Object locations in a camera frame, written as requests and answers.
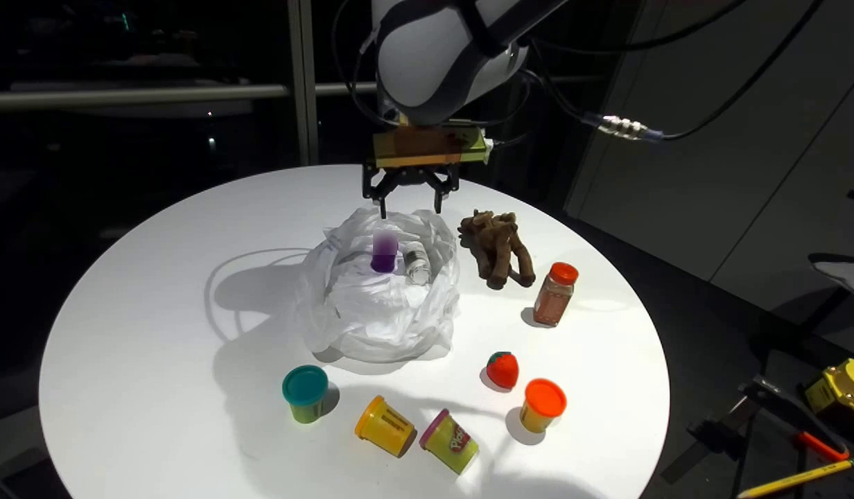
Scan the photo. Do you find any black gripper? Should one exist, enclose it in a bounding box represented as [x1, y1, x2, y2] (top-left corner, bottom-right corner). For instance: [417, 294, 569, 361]
[361, 160, 462, 222]

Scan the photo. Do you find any small purple plastic cup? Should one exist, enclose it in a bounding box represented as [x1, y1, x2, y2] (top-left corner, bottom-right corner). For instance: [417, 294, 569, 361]
[370, 232, 401, 276]

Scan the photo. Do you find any red toy strawberry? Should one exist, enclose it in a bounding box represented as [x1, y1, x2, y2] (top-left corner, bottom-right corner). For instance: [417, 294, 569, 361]
[483, 348, 521, 391]

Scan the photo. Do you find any play-doh tub with teal lid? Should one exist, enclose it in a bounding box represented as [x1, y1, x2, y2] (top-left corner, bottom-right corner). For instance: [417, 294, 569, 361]
[279, 364, 334, 427]

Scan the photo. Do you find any yellow play-doh tub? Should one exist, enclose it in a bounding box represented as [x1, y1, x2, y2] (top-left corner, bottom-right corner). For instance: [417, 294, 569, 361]
[353, 393, 421, 461]

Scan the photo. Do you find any white crumpled plastic bag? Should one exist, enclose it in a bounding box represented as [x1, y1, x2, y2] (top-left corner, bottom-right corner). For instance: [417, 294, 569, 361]
[296, 201, 465, 366]

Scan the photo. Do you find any brown plush moose toy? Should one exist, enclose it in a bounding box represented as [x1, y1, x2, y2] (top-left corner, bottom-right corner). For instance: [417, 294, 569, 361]
[458, 207, 539, 290]

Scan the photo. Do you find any spice jar with orange lid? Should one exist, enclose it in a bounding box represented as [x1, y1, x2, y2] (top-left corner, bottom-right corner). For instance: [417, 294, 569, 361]
[532, 261, 582, 330]

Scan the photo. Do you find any play-doh tub with orange lid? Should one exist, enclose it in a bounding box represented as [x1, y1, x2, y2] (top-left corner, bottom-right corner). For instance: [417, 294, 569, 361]
[519, 377, 571, 436]

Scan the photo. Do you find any green play-doh tub pink lid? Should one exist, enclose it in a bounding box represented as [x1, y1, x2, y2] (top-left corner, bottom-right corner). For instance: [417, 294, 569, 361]
[419, 408, 483, 477]

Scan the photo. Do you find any grey horizontal handrail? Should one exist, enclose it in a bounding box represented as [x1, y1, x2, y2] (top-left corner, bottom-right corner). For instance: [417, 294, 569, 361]
[0, 79, 385, 115]

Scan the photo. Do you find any yellow device on floor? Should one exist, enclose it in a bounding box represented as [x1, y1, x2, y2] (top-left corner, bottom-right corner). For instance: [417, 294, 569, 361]
[805, 357, 854, 425]

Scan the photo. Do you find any yellow stick on floor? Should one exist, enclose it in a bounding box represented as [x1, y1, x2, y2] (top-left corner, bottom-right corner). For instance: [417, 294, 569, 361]
[734, 455, 854, 499]

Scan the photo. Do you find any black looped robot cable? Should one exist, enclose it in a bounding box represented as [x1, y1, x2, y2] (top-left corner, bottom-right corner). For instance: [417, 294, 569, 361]
[331, 0, 385, 124]

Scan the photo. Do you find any grey window frame post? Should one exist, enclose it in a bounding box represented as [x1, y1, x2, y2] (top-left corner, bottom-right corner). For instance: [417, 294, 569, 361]
[286, 0, 322, 167]

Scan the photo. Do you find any black cable with silver connector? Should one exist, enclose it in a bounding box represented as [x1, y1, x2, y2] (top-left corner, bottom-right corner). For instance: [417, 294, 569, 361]
[521, 0, 828, 147]

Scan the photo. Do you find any black tool with red handle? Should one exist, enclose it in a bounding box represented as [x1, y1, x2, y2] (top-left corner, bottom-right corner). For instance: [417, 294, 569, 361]
[687, 375, 854, 465]

